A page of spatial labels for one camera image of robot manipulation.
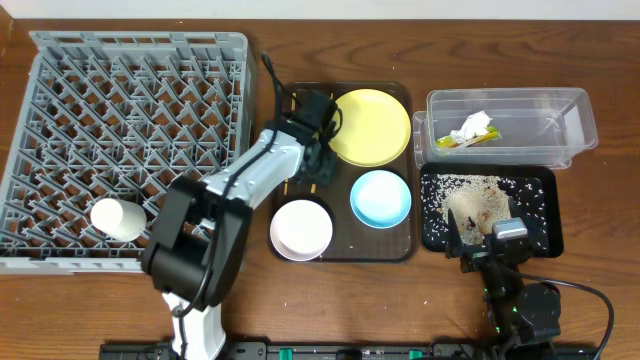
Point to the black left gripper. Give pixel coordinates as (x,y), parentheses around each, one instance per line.
(320,163)

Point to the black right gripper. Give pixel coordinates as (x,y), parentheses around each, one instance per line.
(473,259)

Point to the yellow plate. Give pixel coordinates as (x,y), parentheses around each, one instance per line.
(374,128)

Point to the white paper napkin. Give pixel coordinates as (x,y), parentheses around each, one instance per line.
(475,125)

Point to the light blue bowl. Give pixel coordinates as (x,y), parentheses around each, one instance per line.
(380,199)

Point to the white cup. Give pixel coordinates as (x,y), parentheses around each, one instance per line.
(121,220)

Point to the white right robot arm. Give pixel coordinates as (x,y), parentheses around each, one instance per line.
(523,314)

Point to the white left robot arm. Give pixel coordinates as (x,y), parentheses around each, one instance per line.
(198,238)

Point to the clear plastic waste bin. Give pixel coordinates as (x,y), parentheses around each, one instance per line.
(537,126)

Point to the grey dishwasher rack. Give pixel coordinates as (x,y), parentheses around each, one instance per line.
(116,115)

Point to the black tray with rice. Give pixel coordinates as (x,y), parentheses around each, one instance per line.
(478,195)

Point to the green yellow wrapper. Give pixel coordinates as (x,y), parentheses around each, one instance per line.
(449,142)

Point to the dark brown serving tray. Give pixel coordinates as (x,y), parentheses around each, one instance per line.
(352,240)

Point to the pink white bowl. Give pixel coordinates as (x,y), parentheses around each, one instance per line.
(301,230)

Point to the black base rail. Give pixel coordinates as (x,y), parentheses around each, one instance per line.
(262,351)

